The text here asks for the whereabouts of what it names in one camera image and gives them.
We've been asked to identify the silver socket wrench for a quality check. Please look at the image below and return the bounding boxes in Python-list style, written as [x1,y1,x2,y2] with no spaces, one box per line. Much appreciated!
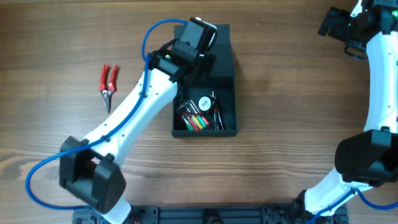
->
[211,91,224,130]

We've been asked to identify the black box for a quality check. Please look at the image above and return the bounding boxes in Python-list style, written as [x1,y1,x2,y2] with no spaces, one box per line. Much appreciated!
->
[171,24,238,138]

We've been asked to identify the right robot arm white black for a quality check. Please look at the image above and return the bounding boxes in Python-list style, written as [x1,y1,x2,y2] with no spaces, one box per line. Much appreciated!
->
[289,0,397,223]

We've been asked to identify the blue left cable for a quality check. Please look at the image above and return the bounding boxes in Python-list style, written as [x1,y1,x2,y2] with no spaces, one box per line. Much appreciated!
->
[25,18,189,211]

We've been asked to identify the clear case of screwdrivers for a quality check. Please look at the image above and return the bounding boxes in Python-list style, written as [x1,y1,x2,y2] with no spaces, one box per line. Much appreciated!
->
[178,100,210,131]

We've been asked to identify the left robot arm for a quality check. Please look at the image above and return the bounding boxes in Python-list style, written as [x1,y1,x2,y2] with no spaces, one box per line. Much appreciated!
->
[60,17,218,223]

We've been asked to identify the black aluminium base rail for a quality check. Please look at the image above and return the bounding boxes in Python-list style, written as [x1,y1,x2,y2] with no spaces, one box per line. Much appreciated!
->
[72,203,349,224]

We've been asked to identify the black red screwdriver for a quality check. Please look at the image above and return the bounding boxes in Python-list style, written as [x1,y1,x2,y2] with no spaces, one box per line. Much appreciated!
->
[213,108,219,130]

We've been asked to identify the round white black tape measure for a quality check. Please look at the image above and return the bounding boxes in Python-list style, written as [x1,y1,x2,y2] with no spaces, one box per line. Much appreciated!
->
[198,96,216,112]

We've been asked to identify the red handled snips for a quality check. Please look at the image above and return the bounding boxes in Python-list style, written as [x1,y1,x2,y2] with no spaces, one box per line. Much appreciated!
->
[99,64,119,113]

